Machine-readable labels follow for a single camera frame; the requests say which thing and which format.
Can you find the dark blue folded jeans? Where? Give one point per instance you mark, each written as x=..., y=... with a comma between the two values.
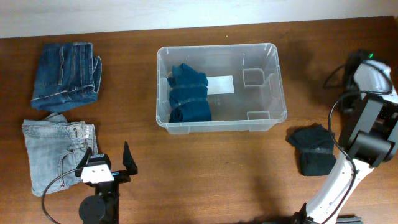
x=68, y=76

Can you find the small black garment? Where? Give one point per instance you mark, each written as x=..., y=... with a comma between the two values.
x=314, y=149

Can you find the white label in container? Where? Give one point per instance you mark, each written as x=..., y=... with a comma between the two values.
x=220, y=85

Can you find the black garment with logo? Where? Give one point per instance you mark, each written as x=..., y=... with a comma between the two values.
x=349, y=104

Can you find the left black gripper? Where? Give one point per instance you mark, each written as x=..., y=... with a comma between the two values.
x=130, y=167

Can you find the light blue jeans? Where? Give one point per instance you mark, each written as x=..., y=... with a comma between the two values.
x=56, y=146

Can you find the clear plastic storage container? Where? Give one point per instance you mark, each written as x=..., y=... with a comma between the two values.
x=258, y=101

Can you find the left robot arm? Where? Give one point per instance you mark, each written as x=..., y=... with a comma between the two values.
x=103, y=206

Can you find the dark blue garment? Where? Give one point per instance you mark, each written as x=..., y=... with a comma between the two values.
x=188, y=95

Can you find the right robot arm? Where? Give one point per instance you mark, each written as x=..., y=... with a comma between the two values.
x=368, y=138

